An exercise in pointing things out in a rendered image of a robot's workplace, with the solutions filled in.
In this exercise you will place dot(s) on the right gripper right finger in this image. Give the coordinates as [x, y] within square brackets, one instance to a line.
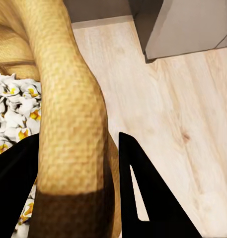
[167, 218]

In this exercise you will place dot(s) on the popcorn bag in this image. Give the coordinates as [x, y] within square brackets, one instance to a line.
[78, 180]

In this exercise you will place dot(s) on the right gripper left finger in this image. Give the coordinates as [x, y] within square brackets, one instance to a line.
[18, 171]

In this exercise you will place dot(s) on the fridge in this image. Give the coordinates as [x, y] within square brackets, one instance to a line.
[171, 27]

